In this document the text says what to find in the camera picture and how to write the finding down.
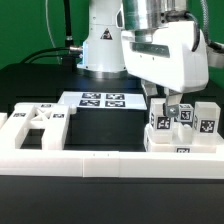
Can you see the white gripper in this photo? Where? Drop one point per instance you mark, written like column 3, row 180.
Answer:
column 169, row 62

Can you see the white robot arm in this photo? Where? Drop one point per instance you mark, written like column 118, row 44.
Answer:
column 102, row 50

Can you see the white tagged cube right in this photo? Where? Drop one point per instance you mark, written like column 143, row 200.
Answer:
column 185, row 113

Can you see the white marker sheet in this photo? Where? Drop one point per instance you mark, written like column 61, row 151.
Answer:
column 100, row 100

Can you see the white U-shaped fence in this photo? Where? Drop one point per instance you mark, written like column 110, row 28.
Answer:
column 31, row 160

